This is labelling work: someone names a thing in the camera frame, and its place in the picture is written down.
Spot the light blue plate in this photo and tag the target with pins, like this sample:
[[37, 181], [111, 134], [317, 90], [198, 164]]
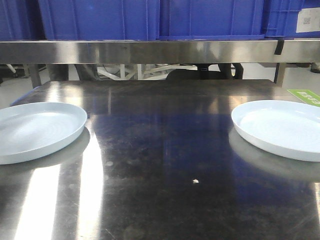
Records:
[[34, 130], [284, 128]]

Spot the blue plastic crate centre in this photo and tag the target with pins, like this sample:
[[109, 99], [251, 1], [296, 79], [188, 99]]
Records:
[[151, 20]]

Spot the blue plastic crate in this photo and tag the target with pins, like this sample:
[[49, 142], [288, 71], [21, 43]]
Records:
[[20, 20], [151, 20], [279, 18]]

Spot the black tape strip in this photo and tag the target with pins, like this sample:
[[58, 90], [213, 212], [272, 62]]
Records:
[[279, 47]]

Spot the green floor sticker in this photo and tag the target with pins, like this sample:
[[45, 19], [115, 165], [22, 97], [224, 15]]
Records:
[[306, 96]]

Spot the blue plastic crate right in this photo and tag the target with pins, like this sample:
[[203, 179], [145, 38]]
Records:
[[279, 18]]

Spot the blue plastic crate left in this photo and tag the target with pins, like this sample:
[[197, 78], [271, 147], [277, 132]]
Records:
[[20, 20]]

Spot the white paper label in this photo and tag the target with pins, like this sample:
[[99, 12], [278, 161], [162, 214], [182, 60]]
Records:
[[308, 20]]

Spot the stainless steel shelf rail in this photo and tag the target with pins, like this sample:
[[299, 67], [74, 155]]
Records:
[[297, 50]]

